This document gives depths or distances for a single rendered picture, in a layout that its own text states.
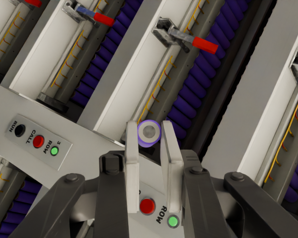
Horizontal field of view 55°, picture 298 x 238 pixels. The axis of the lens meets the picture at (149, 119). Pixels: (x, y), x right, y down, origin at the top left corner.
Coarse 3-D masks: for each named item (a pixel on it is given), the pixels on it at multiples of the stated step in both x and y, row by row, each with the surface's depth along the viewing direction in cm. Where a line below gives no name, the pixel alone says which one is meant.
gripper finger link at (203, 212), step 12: (192, 168) 14; (204, 168) 14; (192, 180) 13; (204, 180) 13; (192, 192) 12; (204, 192) 12; (192, 204) 11; (204, 204) 11; (216, 204) 11; (192, 216) 11; (204, 216) 11; (216, 216) 11; (192, 228) 10; (204, 228) 10; (216, 228) 10
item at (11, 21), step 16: (0, 0) 60; (16, 0) 60; (32, 0) 57; (48, 0) 64; (0, 16) 60; (16, 16) 62; (32, 16) 62; (0, 32) 61; (16, 32) 63; (0, 48) 62; (16, 48) 61; (0, 64) 60; (0, 80) 60
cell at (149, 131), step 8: (144, 120) 21; (152, 120) 21; (144, 128) 20; (152, 128) 20; (160, 128) 20; (144, 136) 20; (152, 136) 20; (160, 136) 20; (144, 144) 21; (152, 144) 22
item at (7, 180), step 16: (0, 160) 49; (0, 176) 49; (16, 176) 49; (0, 192) 50; (16, 192) 50; (32, 192) 53; (0, 208) 49; (16, 208) 51; (0, 224) 51; (16, 224) 53
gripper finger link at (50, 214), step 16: (64, 176) 13; (80, 176) 13; (48, 192) 12; (64, 192) 12; (80, 192) 13; (48, 208) 11; (64, 208) 11; (32, 224) 10; (48, 224) 10; (64, 224) 11; (80, 224) 13
